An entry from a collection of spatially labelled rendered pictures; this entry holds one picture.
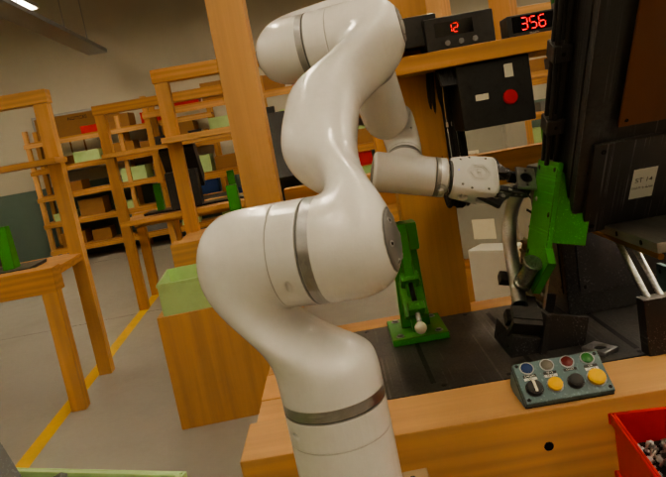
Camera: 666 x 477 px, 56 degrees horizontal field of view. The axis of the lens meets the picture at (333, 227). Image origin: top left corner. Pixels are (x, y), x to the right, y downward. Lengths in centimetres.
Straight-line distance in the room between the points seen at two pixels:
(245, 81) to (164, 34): 992
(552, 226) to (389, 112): 39
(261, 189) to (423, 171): 47
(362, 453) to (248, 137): 102
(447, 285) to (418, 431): 63
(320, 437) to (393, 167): 72
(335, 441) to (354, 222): 24
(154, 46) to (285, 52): 1056
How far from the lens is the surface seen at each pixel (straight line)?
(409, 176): 131
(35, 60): 1198
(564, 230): 132
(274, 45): 97
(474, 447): 113
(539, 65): 891
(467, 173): 135
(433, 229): 162
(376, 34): 90
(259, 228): 67
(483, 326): 153
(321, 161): 73
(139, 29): 1159
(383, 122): 120
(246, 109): 159
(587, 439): 118
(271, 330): 70
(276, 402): 136
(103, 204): 1102
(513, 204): 143
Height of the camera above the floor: 141
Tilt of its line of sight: 9 degrees down
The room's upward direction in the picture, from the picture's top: 10 degrees counter-clockwise
